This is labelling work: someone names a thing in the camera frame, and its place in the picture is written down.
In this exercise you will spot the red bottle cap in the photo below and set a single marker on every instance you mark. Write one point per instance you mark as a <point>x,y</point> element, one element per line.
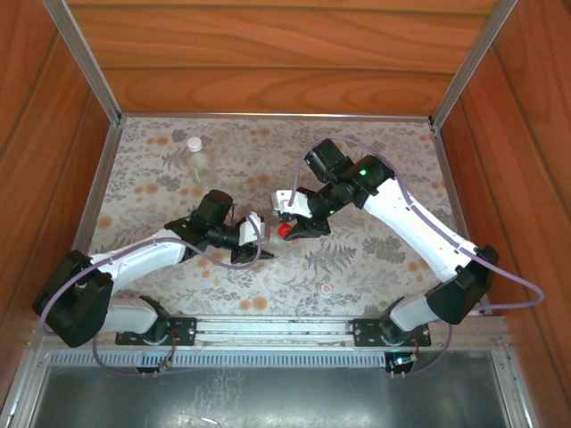
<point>284,232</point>

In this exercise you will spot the large clear plastic bottle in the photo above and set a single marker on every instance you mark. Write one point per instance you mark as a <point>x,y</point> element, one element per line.
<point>198,162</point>

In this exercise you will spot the white cap with red print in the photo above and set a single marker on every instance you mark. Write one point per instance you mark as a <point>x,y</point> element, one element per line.
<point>328,288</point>

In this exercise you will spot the plain white bottle cap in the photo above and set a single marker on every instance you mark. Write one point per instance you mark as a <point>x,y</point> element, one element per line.
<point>195,143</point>

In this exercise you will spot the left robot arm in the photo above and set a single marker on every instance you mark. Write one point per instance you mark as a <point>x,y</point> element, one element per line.
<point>134,263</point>

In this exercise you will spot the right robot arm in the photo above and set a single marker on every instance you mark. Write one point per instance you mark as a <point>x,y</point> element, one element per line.
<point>419,232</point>

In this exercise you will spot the floral print tablecloth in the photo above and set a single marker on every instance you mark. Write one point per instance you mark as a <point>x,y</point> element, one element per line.
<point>312,276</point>

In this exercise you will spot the grey metal sheet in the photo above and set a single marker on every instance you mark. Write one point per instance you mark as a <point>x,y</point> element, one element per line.
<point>267,397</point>

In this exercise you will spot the small circuit board green LED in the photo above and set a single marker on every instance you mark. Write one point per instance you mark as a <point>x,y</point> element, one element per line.
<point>403,360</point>

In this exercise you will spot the long aluminium mounting rail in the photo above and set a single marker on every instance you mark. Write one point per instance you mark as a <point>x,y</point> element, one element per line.
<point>267,327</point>

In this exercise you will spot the thin aluminium edge rail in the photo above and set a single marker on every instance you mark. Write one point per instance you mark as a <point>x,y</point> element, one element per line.
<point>223,115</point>

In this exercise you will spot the aluminium side rail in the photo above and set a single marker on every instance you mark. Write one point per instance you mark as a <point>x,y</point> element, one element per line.
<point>447,178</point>
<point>96,187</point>

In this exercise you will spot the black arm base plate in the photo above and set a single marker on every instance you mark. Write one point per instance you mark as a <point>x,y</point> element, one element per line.
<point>183,332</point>
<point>366,332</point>

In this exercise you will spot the aluminium frame post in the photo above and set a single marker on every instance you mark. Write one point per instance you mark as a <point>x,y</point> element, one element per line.
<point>85,62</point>
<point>473,58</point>

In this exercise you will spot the aluminium lower frame rail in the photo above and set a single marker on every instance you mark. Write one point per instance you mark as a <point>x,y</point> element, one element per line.
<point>20,397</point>
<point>513,392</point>

